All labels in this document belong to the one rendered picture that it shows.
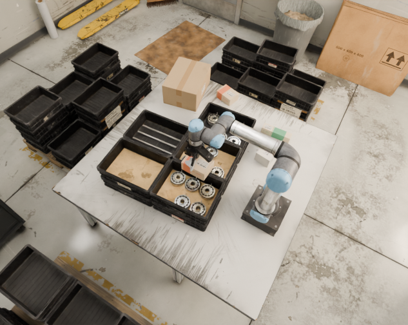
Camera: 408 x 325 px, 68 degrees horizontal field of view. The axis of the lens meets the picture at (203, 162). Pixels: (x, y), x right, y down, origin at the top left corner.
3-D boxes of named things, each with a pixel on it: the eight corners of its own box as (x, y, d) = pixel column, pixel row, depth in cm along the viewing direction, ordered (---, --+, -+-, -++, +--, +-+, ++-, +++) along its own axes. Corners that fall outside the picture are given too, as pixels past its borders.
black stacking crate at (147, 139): (191, 137, 228) (191, 128, 219) (172, 167, 213) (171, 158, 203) (145, 119, 236) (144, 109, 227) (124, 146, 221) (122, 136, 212)
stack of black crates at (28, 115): (55, 117, 320) (38, 84, 282) (77, 128, 312) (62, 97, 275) (25, 142, 300) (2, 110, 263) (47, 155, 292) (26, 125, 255)
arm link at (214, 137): (229, 128, 153) (211, 119, 156) (218, 143, 148) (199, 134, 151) (227, 138, 160) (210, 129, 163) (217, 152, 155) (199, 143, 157)
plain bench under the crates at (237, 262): (309, 178, 309) (338, 136, 250) (238, 331, 229) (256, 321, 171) (178, 115, 349) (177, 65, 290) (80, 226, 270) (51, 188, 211)
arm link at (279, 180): (274, 208, 188) (303, 162, 142) (263, 228, 181) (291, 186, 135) (256, 199, 191) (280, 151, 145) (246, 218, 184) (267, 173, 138)
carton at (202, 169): (213, 166, 187) (214, 160, 180) (204, 180, 181) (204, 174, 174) (191, 155, 191) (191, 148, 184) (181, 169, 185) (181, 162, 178)
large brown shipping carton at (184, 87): (196, 111, 258) (196, 95, 241) (163, 102, 262) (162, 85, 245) (209, 82, 280) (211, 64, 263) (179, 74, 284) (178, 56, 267)
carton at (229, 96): (238, 99, 268) (239, 93, 262) (229, 106, 263) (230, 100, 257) (225, 90, 274) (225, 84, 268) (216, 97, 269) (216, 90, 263)
